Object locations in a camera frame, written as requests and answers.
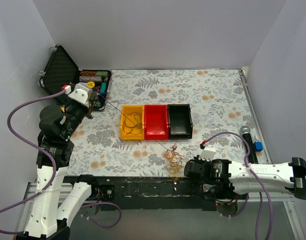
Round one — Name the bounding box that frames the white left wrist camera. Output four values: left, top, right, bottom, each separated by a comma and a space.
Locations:
62, 83, 93, 108

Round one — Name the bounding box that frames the red plastic bin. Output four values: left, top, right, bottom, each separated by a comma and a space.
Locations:
144, 104, 169, 140

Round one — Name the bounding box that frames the aluminium frame rail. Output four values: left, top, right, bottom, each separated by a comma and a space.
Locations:
16, 183, 73, 232

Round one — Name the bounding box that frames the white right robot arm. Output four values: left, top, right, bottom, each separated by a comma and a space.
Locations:
184, 157, 306, 200

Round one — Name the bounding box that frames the yellow round chip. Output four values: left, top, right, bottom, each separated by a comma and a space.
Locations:
86, 81, 95, 88

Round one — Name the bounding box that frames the yellow plastic bin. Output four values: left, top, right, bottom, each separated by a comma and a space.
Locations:
120, 105, 144, 141

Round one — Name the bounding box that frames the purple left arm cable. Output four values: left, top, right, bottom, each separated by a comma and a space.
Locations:
0, 91, 122, 235

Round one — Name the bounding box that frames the black plastic bin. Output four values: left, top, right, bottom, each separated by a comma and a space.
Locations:
167, 104, 193, 140

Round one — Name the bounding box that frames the blue toy block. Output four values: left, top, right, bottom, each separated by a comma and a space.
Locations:
253, 141, 264, 152

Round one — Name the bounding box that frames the black poker chip case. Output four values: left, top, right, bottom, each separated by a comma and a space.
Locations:
39, 44, 112, 112

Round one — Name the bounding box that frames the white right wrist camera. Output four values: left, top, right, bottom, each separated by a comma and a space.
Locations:
199, 141, 217, 161

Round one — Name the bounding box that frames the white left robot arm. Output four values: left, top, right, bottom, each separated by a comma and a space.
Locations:
22, 99, 99, 240

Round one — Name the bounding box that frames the floral table mat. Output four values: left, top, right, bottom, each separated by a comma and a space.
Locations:
67, 69, 263, 177

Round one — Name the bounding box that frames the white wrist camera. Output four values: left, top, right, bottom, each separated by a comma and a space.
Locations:
62, 83, 93, 108
199, 141, 217, 161

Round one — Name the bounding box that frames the black microphone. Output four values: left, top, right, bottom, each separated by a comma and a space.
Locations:
240, 125, 259, 164

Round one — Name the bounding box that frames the thin purple wire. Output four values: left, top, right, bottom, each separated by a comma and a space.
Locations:
123, 111, 143, 136
99, 92, 170, 151

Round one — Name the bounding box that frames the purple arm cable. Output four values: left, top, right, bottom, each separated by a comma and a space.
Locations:
0, 91, 122, 235
202, 131, 272, 240

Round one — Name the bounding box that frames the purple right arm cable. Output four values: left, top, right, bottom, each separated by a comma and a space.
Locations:
202, 131, 272, 240

